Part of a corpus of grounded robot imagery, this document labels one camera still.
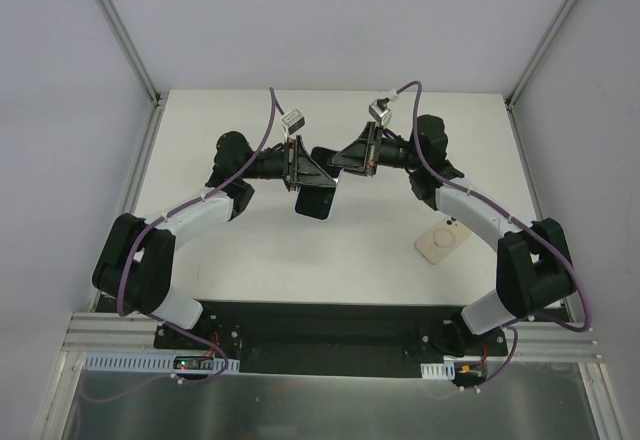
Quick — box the lavender phone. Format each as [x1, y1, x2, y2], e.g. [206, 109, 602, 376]
[294, 146, 342, 221]

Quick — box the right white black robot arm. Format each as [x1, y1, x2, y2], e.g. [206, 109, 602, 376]
[330, 115, 576, 355]

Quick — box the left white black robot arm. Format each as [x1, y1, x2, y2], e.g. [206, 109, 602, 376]
[92, 131, 337, 349]

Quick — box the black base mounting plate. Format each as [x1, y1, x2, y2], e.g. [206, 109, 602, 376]
[153, 301, 509, 379]

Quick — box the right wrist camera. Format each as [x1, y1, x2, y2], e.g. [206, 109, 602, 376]
[368, 98, 392, 128]

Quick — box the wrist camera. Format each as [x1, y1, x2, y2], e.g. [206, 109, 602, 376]
[280, 109, 305, 137]
[368, 98, 392, 128]

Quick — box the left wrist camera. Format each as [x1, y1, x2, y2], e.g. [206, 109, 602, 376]
[280, 109, 305, 137]

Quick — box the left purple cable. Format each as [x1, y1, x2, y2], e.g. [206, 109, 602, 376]
[79, 86, 291, 403]

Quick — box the purple cable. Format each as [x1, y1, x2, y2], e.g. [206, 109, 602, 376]
[79, 86, 291, 403]
[394, 81, 595, 399]

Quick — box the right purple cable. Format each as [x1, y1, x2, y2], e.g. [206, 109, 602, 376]
[394, 81, 595, 399]

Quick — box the beige phone with ring holder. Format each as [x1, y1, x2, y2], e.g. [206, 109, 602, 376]
[414, 217, 471, 265]

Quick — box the right white slotted cable duct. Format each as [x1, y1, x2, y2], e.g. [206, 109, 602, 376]
[420, 360, 456, 381]

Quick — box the white slotted cable duct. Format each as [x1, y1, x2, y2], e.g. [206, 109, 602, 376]
[420, 360, 456, 381]
[84, 352, 240, 375]

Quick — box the left aluminium frame post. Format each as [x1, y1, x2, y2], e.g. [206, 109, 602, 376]
[95, 0, 162, 107]

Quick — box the aluminium frame post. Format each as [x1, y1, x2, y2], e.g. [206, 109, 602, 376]
[95, 0, 162, 107]
[505, 0, 581, 112]

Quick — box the left white slotted cable duct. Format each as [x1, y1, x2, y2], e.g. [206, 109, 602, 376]
[84, 352, 240, 375]

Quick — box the right aluminium frame post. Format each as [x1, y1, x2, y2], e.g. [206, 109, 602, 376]
[505, 0, 581, 112]

